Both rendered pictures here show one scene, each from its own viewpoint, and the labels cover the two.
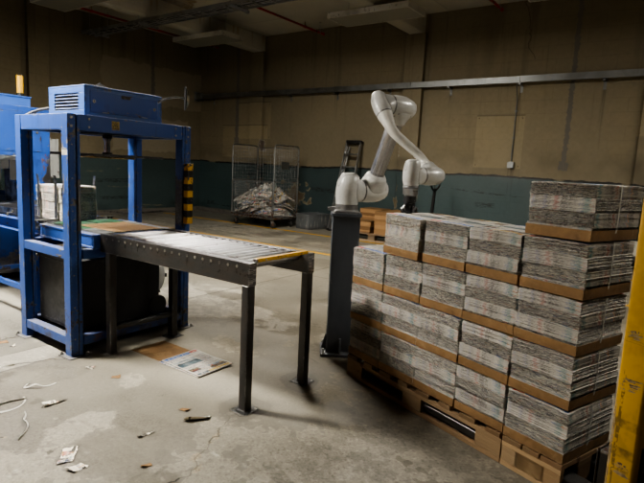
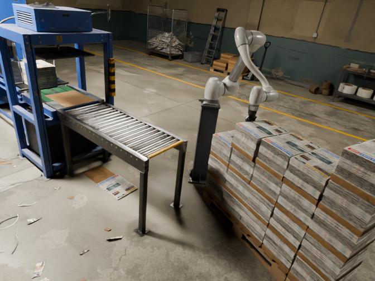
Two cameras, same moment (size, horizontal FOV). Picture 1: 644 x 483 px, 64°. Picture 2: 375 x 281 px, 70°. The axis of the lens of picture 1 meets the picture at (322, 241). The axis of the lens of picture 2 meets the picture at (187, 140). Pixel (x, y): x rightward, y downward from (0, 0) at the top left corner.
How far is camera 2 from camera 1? 103 cm
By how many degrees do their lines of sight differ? 19
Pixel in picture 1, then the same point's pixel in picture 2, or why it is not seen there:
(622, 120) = not seen: outside the picture
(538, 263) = (333, 200)
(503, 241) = (312, 177)
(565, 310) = (345, 236)
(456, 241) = (279, 160)
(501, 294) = (303, 206)
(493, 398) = (285, 255)
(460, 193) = (281, 49)
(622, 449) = not seen: outside the picture
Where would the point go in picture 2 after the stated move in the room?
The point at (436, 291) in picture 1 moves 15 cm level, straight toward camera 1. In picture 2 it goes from (261, 183) to (260, 194)
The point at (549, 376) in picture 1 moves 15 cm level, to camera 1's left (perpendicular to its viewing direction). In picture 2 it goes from (324, 263) to (302, 261)
